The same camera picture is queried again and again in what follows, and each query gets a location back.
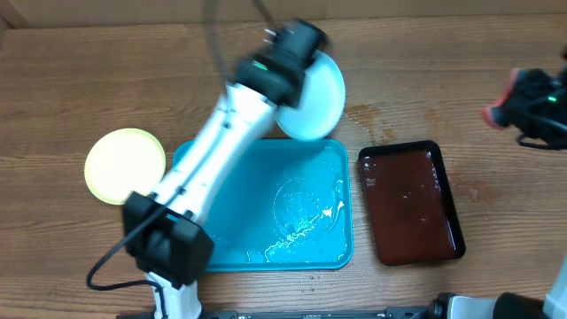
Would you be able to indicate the orange green sponge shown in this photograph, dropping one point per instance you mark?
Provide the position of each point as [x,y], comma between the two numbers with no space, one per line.
[493,114]

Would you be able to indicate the teal plastic tray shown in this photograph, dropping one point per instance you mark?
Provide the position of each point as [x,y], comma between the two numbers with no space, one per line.
[286,205]

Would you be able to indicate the yellow plate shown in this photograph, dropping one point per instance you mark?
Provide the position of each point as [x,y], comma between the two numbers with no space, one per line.
[123,161]

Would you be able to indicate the black tray with water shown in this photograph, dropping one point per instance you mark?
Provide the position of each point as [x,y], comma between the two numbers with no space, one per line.
[410,203]

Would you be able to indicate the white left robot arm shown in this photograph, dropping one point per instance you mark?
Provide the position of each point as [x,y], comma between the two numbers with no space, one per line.
[164,230]

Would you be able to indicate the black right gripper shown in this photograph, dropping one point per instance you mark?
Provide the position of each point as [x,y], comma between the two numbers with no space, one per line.
[517,99]

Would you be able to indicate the light blue plate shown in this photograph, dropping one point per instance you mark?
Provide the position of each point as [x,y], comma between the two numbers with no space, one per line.
[321,105]

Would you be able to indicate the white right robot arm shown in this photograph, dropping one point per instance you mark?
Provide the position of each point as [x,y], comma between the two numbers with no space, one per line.
[507,306]

